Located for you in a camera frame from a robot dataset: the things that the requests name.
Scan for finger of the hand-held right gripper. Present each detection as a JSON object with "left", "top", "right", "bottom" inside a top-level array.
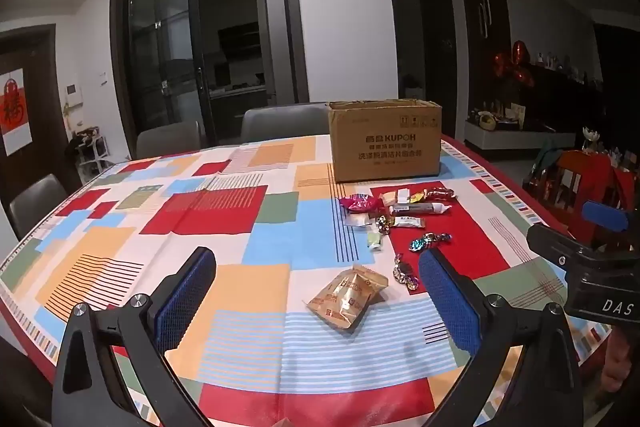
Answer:
[
  {"left": 526, "top": 223, "right": 598, "bottom": 270},
  {"left": 581, "top": 200, "right": 631, "bottom": 234}
]

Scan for pink candy packet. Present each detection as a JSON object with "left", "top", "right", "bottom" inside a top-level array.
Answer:
[{"left": 340, "top": 193, "right": 384, "bottom": 214}]

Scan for white shoe rack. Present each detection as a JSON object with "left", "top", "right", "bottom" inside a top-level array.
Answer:
[{"left": 70, "top": 127, "right": 113, "bottom": 180}]

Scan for red and white door poster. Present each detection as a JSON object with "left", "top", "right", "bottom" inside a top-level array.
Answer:
[{"left": 0, "top": 68, "right": 35, "bottom": 156}]

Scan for white sideboard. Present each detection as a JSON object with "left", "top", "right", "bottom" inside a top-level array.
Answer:
[{"left": 464, "top": 117, "right": 577, "bottom": 152}]

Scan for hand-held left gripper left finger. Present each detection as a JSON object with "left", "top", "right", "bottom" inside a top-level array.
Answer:
[{"left": 51, "top": 247, "right": 217, "bottom": 427}]

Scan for grey dining chair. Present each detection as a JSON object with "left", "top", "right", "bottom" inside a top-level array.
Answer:
[
  {"left": 7, "top": 173, "right": 76, "bottom": 242},
  {"left": 241, "top": 103, "right": 331, "bottom": 144},
  {"left": 136, "top": 121, "right": 202, "bottom": 159}
]

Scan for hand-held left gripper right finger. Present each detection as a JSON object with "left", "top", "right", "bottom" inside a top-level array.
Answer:
[{"left": 417, "top": 249, "right": 586, "bottom": 427}]

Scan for brown stick packet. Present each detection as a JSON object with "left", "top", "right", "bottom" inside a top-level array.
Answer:
[{"left": 390, "top": 202, "right": 452, "bottom": 216}]

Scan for golden snack packet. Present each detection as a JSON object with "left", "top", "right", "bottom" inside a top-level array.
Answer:
[{"left": 306, "top": 264, "right": 389, "bottom": 332}]

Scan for brown cardboard box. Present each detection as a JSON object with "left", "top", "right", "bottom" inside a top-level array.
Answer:
[{"left": 327, "top": 99, "right": 443, "bottom": 184}]

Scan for person's right hand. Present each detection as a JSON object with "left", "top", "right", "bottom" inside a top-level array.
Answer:
[{"left": 600, "top": 331, "right": 640, "bottom": 389}]

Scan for colourful checked tablecloth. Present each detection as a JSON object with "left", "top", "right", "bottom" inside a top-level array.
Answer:
[{"left": 0, "top": 134, "right": 616, "bottom": 427}]

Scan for dark room door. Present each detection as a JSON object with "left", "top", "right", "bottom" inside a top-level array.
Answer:
[{"left": 419, "top": 0, "right": 457, "bottom": 140}]

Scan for dark wardrobe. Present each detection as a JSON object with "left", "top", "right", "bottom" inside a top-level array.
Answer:
[{"left": 456, "top": 0, "right": 513, "bottom": 142}]

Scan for red gift box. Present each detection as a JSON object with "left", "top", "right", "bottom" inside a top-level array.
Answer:
[{"left": 522, "top": 149, "right": 640, "bottom": 248}]

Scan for glass sliding door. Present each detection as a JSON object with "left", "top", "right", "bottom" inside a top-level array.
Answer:
[{"left": 110, "top": 0, "right": 310, "bottom": 160}]

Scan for red foil balloons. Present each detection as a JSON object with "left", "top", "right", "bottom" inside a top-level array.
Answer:
[{"left": 492, "top": 39, "right": 536, "bottom": 88}]

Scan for dark wooden door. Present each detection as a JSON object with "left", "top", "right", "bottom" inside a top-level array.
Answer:
[{"left": 0, "top": 24, "right": 83, "bottom": 228}]

